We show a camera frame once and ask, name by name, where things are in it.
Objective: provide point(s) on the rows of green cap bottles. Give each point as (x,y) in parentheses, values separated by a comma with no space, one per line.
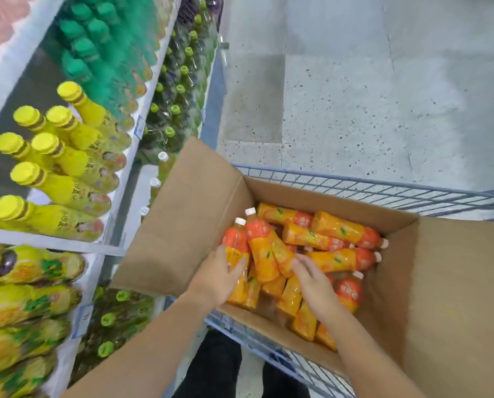
(93,45)

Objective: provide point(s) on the person's left hand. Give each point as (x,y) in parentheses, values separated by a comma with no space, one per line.
(215,279)

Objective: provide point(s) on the brown cardboard box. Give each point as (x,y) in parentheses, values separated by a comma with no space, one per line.
(458,294)

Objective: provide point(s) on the blue white price tag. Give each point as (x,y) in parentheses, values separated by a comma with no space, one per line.
(139,126)
(83,321)

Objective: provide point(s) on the cluster of dark purple bottles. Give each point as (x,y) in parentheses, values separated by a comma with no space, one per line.
(214,6)

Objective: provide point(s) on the clear bottle white cap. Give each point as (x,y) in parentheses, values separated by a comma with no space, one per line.
(144,210)
(162,156)
(155,183)

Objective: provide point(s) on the person's right hand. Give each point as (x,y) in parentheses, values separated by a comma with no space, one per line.
(317,292)

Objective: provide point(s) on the person's left forearm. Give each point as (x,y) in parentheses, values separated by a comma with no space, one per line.
(147,352)

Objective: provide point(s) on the person's right forearm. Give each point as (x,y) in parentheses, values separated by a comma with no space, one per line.
(367,356)

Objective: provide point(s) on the rows of yellow label bottles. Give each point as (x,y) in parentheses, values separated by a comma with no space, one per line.
(23,306)

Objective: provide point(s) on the rows of yellow cap bottles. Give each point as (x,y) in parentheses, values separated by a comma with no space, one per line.
(64,190)

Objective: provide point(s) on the orange juice bottles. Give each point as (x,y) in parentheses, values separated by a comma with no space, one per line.
(338,230)

